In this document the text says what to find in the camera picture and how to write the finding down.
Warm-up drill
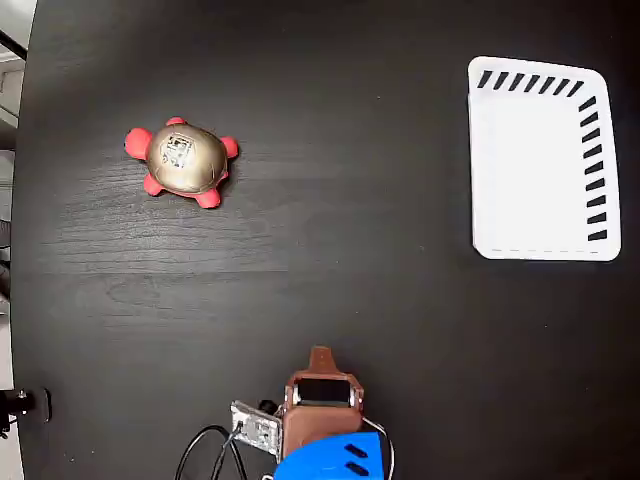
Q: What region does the red turtle toy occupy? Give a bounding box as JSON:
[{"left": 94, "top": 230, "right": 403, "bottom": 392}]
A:
[{"left": 124, "top": 116, "right": 240, "bottom": 209}]

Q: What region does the white slotted plastic basket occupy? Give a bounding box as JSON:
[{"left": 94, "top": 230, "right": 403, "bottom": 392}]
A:
[{"left": 466, "top": 55, "right": 623, "bottom": 263}]

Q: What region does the black stand clamp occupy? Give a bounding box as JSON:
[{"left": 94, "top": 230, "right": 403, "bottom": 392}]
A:
[{"left": 0, "top": 387, "right": 53, "bottom": 426}]

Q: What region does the bare camera circuit board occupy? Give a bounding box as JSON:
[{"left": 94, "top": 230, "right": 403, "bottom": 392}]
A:
[{"left": 229, "top": 399, "right": 283, "bottom": 457}]

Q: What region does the white thin cable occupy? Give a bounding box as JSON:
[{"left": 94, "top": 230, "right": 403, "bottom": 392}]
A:
[{"left": 362, "top": 416, "right": 396, "bottom": 480}]

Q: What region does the black cable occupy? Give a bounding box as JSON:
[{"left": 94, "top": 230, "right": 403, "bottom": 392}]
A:
[{"left": 174, "top": 422, "right": 247, "bottom": 480}]

